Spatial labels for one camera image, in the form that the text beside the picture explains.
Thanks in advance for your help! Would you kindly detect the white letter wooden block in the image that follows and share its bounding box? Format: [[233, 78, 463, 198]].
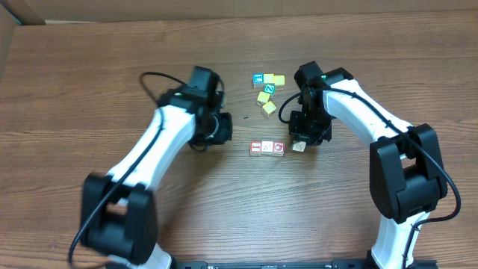
[[292, 140, 306, 152]]

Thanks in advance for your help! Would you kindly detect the red symbol wooden block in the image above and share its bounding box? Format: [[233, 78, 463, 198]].
[[273, 142, 285, 156]]

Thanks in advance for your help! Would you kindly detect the red letter wooden block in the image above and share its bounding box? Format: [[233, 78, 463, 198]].
[[249, 141, 262, 155]]

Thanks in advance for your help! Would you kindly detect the plain cream wooden block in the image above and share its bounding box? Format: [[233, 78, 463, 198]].
[[261, 140, 274, 155]]

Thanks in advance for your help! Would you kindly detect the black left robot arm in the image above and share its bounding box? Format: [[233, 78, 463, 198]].
[[70, 85, 232, 268]]

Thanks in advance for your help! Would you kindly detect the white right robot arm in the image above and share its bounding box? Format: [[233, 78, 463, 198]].
[[288, 62, 447, 268]]

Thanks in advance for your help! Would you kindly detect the yellow wooden block lower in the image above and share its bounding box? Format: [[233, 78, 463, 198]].
[[262, 101, 277, 118]]

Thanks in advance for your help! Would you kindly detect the yellow wooden block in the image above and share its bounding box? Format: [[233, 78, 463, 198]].
[[273, 75, 285, 87], [262, 101, 277, 118], [257, 91, 270, 106], [264, 73, 275, 84]]

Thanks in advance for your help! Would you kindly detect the yellow wooden block upper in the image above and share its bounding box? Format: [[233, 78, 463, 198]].
[[257, 91, 270, 106]]

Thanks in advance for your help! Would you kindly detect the green letter wooden block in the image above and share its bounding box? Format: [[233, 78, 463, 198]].
[[263, 84, 276, 95]]

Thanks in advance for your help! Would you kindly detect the yellow wooden block far top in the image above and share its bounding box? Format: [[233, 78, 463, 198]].
[[273, 75, 285, 87]]

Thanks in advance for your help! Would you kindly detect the yellow wooden block left top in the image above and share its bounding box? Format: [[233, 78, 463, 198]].
[[264, 73, 275, 84]]

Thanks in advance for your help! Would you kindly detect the blue letter wooden block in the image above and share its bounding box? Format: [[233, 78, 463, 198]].
[[252, 73, 264, 88]]

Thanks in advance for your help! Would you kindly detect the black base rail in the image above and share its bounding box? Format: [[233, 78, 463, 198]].
[[171, 258, 378, 269]]

